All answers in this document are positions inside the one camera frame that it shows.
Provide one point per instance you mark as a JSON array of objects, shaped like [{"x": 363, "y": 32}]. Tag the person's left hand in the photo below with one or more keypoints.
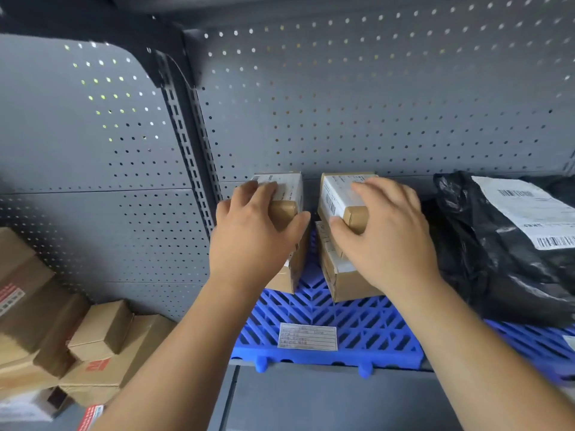
[{"x": 245, "y": 246}]

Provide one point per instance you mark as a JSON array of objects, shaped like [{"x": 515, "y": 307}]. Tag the person's right hand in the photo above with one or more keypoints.
[{"x": 395, "y": 246}]

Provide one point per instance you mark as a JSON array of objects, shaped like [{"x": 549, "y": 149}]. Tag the person's left middle finger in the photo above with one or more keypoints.
[{"x": 245, "y": 195}]

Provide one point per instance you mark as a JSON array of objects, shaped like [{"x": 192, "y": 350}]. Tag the person's right thumb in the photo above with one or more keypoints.
[{"x": 343, "y": 235}]

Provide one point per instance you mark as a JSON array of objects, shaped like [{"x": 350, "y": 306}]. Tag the person's left thumb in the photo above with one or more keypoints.
[{"x": 294, "y": 231}]

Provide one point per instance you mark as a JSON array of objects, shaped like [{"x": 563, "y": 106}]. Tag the small white-labelled cardboard box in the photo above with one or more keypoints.
[
  {"x": 289, "y": 188},
  {"x": 337, "y": 197}
]

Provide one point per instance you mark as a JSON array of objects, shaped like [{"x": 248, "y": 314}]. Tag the person's right forearm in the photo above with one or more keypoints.
[{"x": 467, "y": 354}]

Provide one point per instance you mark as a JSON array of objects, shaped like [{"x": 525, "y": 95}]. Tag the person's left forearm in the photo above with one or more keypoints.
[{"x": 188, "y": 354}]

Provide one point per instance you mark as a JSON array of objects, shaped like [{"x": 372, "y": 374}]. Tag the small taped cardboard box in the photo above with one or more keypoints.
[
  {"x": 294, "y": 269},
  {"x": 346, "y": 280}
]

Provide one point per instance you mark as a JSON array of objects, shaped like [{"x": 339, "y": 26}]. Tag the grey slotted shelf upright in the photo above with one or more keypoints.
[{"x": 188, "y": 148}]

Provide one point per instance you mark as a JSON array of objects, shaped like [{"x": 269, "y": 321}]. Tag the blue plastic grid mat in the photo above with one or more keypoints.
[
  {"x": 534, "y": 345},
  {"x": 332, "y": 314}
]

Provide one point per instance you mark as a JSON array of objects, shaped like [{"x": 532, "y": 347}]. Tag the white paper label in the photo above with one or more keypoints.
[{"x": 307, "y": 337}]

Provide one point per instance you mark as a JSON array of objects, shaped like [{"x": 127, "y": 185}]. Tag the grey perforated back panel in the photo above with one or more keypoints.
[
  {"x": 382, "y": 98},
  {"x": 90, "y": 175}
]

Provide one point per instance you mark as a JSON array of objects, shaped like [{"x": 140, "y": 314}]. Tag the black plastic parcel bag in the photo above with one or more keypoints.
[{"x": 489, "y": 269}]

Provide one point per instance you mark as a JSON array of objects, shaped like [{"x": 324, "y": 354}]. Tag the grey metal shelf board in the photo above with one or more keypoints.
[{"x": 323, "y": 399}]

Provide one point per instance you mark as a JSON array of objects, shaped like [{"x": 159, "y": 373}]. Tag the white shipping label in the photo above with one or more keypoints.
[{"x": 530, "y": 210}]

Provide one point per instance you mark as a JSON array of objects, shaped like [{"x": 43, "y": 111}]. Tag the small plain cardboard box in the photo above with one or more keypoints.
[{"x": 101, "y": 329}]

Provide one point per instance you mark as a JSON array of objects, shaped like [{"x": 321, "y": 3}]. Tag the flat red-printed cardboard box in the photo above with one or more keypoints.
[{"x": 130, "y": 359}]

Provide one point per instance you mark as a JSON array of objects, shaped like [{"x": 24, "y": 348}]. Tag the narrow brown cardboard box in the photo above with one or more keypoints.
[{"x": 60, "y": 336}]

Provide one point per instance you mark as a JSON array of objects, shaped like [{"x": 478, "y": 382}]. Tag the large red-labelled cardboard box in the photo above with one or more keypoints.
[{"x": 22, "y": 296}]

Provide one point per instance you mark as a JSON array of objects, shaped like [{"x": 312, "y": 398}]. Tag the red and white packet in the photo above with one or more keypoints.
[{"x": 90, "y": 417}]

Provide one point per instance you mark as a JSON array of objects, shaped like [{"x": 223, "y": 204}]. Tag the white cardboard box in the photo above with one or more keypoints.
[{"x": 27, "y": 408}]

